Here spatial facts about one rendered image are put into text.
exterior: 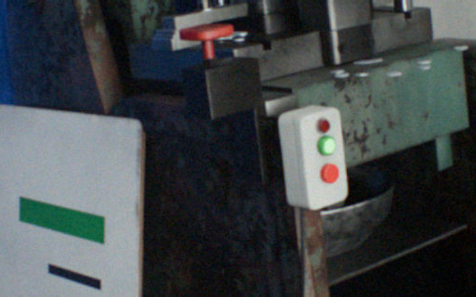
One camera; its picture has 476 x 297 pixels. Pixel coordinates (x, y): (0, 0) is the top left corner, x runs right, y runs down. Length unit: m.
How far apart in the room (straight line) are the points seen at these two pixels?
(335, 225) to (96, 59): 0.51
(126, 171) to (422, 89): 0.52
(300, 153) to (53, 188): 0.70
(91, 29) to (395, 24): 0.53
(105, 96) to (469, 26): 2.27
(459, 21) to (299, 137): 2.52
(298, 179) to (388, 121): 0.29
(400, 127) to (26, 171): 0.76
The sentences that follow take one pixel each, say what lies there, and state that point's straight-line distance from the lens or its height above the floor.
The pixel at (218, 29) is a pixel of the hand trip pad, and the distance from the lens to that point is 1.69.
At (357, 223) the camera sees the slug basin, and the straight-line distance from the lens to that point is 2.05.
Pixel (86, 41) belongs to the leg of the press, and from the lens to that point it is 2.14.
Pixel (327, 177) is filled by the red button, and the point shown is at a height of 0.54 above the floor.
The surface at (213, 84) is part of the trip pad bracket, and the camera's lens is 1.69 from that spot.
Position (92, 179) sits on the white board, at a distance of 2.15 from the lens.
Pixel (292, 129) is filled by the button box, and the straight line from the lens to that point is 1.69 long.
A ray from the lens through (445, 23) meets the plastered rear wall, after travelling 4.11.
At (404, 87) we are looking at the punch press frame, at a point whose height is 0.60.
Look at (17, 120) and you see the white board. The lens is 2.37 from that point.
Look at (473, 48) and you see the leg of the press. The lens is 2.08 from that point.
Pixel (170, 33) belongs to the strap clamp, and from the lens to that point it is 1.94.
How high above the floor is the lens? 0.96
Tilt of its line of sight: 13 degrees down
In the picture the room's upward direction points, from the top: 7 degrees counter-clockwise
